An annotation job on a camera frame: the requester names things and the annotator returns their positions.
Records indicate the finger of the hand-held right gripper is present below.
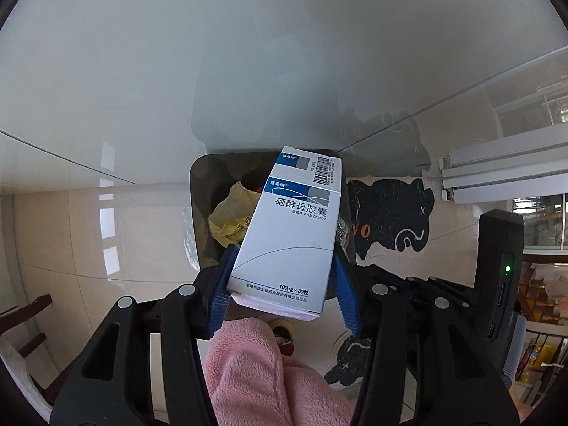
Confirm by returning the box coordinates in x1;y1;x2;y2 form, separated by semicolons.
405;275;479;317

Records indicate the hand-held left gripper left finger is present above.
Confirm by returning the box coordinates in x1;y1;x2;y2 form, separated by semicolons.
50;244;241;426

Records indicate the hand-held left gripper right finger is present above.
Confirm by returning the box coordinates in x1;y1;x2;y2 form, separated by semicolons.
333;248;521;426

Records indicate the dark trash bin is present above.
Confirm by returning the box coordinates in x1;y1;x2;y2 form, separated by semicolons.
183;148;358;276

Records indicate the white blue medicine box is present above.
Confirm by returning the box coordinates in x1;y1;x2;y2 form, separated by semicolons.
226;145;345;322

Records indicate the person's right hand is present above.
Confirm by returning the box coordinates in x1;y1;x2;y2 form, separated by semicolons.
509;382;549;423

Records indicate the storage shelf with goods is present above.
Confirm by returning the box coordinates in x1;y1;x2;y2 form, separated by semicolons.
510;261;568;391

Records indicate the yellow crumpled wrapper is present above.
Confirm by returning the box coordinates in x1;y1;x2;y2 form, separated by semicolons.
208;181;262;247

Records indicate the pink fleece clothing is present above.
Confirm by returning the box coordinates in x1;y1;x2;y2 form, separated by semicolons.
202;317;356;426

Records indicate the black cat floor mat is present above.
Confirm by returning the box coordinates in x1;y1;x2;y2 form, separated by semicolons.
324;176;435;387

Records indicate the wooden chair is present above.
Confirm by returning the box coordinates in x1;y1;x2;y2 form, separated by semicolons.
0;294;55;409

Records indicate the white window frame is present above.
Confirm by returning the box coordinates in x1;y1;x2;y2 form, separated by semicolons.
438;126;568;205

